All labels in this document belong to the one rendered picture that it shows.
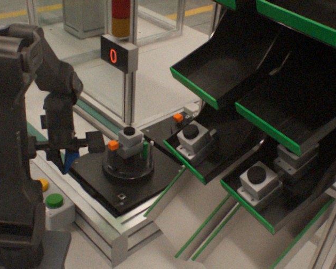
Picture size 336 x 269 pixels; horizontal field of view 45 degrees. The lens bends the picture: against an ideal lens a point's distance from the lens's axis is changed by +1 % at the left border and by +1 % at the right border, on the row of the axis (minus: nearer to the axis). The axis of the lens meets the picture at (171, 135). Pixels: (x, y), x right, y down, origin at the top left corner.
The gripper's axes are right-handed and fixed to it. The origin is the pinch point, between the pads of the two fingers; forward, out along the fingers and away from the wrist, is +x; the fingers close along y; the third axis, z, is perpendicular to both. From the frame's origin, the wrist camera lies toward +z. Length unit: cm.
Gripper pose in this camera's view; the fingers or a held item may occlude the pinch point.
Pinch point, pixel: (63, 162)
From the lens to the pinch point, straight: 98.1
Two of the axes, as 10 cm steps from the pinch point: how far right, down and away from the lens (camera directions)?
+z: -2.7, -5.6, 7.8
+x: -0.8, 8.2, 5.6
